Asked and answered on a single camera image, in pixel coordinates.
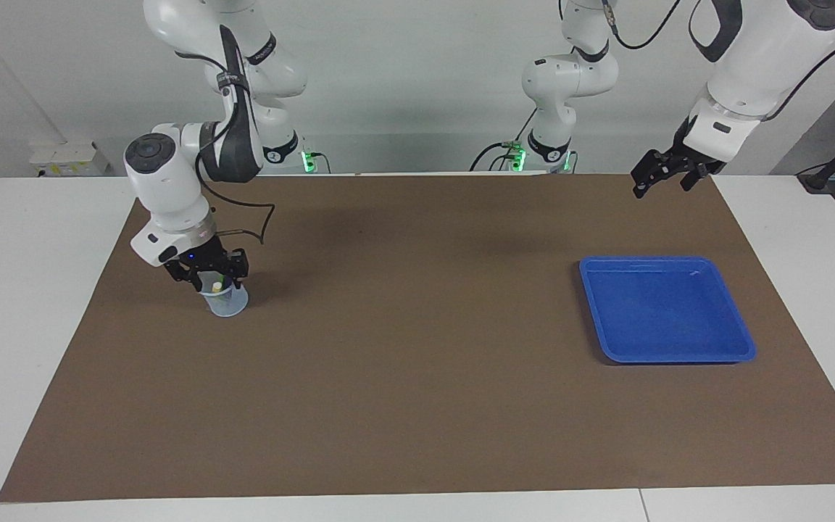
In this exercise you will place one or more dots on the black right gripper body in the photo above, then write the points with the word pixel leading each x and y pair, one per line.
pixel 204 257

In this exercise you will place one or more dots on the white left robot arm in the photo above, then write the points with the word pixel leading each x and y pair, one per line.
pixel 758 65

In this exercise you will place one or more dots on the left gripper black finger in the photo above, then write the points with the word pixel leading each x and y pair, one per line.
pixel 694 175
pixel 653 167

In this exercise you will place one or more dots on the clear plastic cup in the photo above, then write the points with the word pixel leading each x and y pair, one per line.
pixel 229 304

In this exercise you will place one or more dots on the brown table mat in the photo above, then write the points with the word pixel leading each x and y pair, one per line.
pixel 417 399

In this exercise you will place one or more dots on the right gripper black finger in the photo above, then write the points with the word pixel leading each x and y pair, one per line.
pixel 182 275
pixel 240 267

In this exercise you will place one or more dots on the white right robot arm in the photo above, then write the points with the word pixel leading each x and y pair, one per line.
pixel 164 174

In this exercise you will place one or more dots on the blue plastic tray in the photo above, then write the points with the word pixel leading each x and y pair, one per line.
pixel 642 319

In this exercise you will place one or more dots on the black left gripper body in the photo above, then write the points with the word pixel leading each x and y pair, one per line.
pixel 682 148

